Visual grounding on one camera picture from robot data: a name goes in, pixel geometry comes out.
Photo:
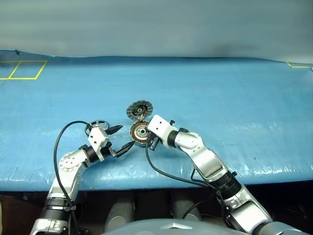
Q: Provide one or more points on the blue foam table cover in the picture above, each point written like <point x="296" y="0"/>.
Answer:
<point x="220" y="102"/>

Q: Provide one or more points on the grey-blue robot torso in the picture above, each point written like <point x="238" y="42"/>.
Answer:
<point x="156" y="228"/>

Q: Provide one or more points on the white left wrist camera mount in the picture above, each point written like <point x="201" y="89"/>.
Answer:
<point x="97" y="139"/>

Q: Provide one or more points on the silver motor stator copper windings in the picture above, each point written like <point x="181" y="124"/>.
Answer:
<point x="137" y="133"/>

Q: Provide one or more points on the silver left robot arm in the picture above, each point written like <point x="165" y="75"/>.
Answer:
<point x="71" y="166"/>

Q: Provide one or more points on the grey rounded shape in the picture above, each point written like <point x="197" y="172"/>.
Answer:
<point x="119" y="213"/>
<point x="185" y="208"/>

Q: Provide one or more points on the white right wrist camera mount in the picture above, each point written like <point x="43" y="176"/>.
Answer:
<point x="160" y="127"/>

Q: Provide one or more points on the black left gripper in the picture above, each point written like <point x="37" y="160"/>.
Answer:
<point x="108" y="151"/>

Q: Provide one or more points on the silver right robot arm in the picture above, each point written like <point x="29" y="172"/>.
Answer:
<point x="207" y="159"/>

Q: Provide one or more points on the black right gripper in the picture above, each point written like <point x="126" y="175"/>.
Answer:
<point x="153" y="144"/>

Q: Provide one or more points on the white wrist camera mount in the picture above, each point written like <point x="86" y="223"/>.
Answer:
<point x="160" y="127"/>
<point x="97" y="139"/>

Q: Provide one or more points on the grey motor rotor disc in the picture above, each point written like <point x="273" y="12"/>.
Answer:
<point x="139" y="111"/>

